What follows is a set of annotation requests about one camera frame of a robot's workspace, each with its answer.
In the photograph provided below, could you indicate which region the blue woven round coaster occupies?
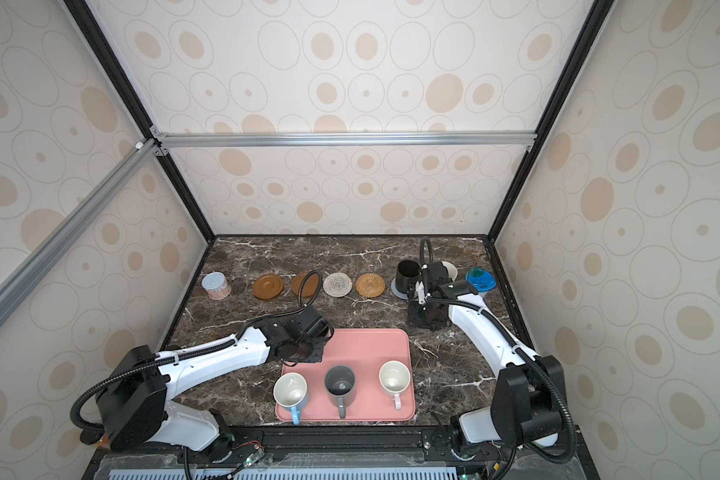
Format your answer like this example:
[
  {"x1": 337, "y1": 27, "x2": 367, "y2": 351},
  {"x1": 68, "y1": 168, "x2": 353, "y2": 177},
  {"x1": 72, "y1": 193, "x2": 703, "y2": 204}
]
[{"x1": 391, "y1": 279, "x2": 409, "y2": 300}]

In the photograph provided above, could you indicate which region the brown wooden round coaster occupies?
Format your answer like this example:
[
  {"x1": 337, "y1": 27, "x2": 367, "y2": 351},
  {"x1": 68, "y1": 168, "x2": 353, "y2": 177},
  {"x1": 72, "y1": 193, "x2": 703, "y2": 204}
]
[{"x1": 252, "y1": 273, "x2": 284, "y2": 301}]

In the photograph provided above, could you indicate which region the black mug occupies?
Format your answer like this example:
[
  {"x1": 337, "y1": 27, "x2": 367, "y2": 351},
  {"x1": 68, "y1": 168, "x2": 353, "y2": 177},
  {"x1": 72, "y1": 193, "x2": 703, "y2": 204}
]
[
  {"x1": 394, "y1": 259, "x2": 421, "y2": 297},
  {"x1": 291, "y1": 338, "x2": 327, "y2": 363}
]

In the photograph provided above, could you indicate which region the dark brown round coaster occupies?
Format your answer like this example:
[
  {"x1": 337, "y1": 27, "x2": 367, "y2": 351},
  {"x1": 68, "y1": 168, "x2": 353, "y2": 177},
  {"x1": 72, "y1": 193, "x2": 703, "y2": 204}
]
[{"x1": 291, "y1": 272, "x2": 321, "y2": 299}]

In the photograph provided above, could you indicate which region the rattan woven round coaster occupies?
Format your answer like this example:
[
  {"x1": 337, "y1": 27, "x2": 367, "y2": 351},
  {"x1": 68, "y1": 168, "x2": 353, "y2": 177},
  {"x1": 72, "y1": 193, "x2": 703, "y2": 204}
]
[{"x1": 355, "y1": 273, "x2": 386, "y2": 298}]

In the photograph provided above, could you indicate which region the multicolour woven round coaster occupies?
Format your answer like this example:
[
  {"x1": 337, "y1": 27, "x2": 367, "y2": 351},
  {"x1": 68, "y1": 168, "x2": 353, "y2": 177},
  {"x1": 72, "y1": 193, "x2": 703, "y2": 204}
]
[{"x1": 323, "y1": 272, "x2": 353, "y2": 298}]

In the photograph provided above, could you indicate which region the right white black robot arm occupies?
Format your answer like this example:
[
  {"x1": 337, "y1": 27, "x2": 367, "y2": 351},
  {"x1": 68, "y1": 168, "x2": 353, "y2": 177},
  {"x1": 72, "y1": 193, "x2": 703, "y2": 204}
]
[{"x1": 407, "y1": 281, "x2": 578, "y2": 464}]

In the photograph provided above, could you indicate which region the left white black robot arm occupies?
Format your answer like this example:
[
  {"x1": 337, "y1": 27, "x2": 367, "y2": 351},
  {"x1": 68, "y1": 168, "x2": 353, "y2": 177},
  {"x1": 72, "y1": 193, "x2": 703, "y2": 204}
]
[{"x1": 70, "y1": 306, "x2": 335, "y2": 463}]

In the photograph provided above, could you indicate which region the blue lidded white jar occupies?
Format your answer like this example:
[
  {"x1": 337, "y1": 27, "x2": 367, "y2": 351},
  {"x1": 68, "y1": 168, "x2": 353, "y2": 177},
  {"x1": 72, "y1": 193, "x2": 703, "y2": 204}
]
[{"x1": 466, "y1": 267, "x2": 496, "y2": 297}]

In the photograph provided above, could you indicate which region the grey mug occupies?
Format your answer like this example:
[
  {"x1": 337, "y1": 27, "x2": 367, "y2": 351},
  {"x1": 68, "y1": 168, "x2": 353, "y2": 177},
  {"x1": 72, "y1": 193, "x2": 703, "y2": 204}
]
[{"x1": 324, "y1": 365, "x2": 357, "y2": 420}]

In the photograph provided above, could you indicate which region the pink tray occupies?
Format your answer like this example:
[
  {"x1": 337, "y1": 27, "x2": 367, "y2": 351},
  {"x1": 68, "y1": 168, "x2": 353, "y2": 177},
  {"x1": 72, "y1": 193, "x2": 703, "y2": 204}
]
[{"x1": 282, "y1": 329, "x2": 416, "y2": 423}]

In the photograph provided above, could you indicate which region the grey lidded pink jar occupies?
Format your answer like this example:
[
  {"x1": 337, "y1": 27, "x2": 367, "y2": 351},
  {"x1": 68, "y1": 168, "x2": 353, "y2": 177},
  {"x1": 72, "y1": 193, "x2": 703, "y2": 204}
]
[{"x1": 201, "y1": 272, "x2": 231, "y2": 300}]

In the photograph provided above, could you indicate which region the white mug blue handle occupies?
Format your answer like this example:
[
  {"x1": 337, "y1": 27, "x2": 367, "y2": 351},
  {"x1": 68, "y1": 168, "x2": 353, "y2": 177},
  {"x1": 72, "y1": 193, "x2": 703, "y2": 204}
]
[{"x1": 273, "y1": 372, "x2": 309, "y2": 425}]

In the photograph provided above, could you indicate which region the white mug pink handle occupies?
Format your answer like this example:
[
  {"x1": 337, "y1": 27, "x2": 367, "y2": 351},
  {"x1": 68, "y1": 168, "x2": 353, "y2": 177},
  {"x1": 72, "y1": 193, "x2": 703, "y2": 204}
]
[{"x1": 379, "y1": 360, "x2": 411, "y2": 411}]

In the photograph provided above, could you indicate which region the horizontal aluminium frame bar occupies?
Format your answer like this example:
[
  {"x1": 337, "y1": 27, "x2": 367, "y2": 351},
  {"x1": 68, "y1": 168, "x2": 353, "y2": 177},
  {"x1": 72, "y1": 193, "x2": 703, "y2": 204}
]
[{"x1": 156, "y1": 130, "x2": 537, "y2": 148}]

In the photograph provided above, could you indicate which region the diagonal aluminium frame bar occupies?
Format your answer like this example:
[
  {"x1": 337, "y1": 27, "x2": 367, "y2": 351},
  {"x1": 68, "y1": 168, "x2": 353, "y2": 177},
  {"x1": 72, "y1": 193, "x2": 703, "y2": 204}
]
[{"x1": 0, "y1": 138, "x2": 157, "y2": 328}]

